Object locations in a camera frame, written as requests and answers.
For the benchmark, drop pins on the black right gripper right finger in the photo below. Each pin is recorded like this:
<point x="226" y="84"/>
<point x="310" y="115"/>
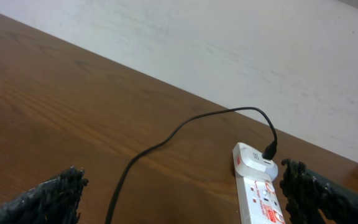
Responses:
<point x="313" y="198"/>

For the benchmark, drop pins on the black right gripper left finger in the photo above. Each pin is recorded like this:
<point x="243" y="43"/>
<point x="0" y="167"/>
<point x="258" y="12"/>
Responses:
<point x="53" y="201"/>

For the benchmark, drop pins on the white USB charger adapter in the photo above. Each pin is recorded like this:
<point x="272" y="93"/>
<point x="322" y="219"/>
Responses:
<point x="248" y="163"/>

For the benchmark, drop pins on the white power strip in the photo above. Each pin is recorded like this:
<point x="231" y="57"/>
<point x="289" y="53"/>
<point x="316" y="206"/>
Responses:
<point x="258" y="202"/>

